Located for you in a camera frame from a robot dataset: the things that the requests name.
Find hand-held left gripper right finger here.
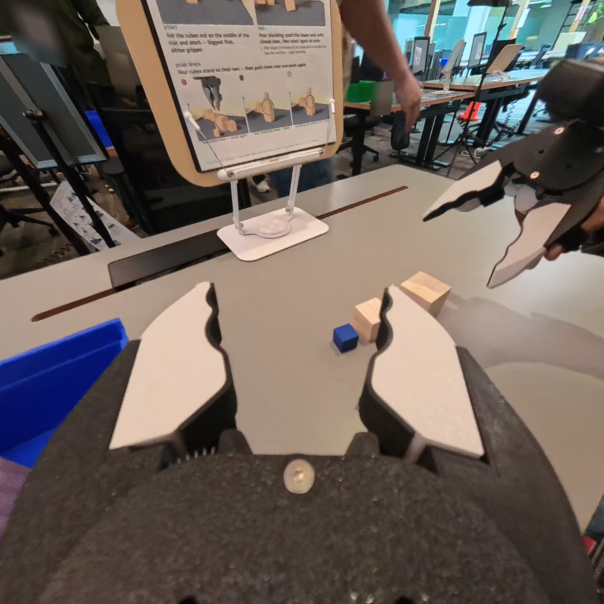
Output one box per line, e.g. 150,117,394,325
359,284,485,463

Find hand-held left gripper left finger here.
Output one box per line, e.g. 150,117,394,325
109,282,237,452

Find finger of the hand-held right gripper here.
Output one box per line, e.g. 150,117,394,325
422,160,506,222
487,200,574,289

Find medium plain wooden cube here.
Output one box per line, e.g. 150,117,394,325
353,297,384,344

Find blue wooden cube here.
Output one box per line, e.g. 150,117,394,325
333,324,360,353

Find large plain wooden cube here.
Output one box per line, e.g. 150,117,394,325
400,271,452,317

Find person's right hand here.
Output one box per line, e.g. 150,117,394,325
543,196,604,261

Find office desk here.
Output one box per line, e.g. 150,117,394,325
344,89,475,176
421,68,552,137

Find black light stand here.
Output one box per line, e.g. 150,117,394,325
466,0,515,163

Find blue plastic bin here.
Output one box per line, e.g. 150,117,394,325
0,317,129,468

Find computer monitor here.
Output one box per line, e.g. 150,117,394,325
410,37,431,79

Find green storage bins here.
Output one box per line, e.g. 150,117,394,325
344,81,379,103

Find white document stand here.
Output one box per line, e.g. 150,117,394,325
115,0,344,261

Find printed paper sheet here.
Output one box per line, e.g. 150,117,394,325
49,181,138,252

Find purple cloth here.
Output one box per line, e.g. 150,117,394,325
0,457,32,531

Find printed instruction sheet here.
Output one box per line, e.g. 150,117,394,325
142,0,338,173

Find black easel board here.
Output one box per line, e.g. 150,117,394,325
0,51,116,258

